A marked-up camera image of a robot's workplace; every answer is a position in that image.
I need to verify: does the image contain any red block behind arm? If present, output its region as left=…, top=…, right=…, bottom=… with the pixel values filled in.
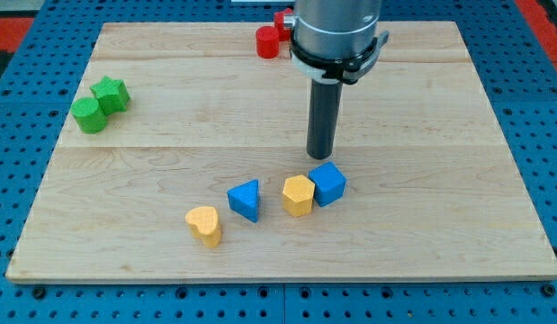
left=274, top=8, right=293, bottom=41

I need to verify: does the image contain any green cylinder block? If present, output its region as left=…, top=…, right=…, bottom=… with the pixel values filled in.
left=70, top=97, right=107, bottom=134

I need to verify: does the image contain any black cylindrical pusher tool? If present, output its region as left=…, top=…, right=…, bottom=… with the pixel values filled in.
left=306, top=80, right=342, bottom=159

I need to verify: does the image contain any yellow hexagon block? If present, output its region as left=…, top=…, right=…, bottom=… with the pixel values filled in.
left=282, top=175, right=315, bottom=217

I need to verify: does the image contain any blue cube block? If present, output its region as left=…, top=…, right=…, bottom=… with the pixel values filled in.
left=309, top=162, right=346, bottom=207

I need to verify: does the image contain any light wooden board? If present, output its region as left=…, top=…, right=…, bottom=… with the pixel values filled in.
left=6, top=22, right=557, bottom=284

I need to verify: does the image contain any green star block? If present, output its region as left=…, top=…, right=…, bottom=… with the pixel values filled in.
left=90, top=76, right=130, bottom=116

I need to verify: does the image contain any yellow heart block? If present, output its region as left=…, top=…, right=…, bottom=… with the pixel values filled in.
left=184, top=206, right=222, bottom=248

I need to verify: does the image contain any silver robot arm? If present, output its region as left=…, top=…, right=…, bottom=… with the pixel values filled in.
left=292, top=0, right=382, bottom=59

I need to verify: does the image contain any blue triangle block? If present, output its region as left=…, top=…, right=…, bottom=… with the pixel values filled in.
left=227, top=179, right=259, bottom=223

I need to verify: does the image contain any red cylinder block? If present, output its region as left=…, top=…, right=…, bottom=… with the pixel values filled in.
left=255, top=26, right=280, bottom=59

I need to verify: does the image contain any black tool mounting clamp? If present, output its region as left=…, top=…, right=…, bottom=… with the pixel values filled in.
left=290, top=31, right=390, bottom=85

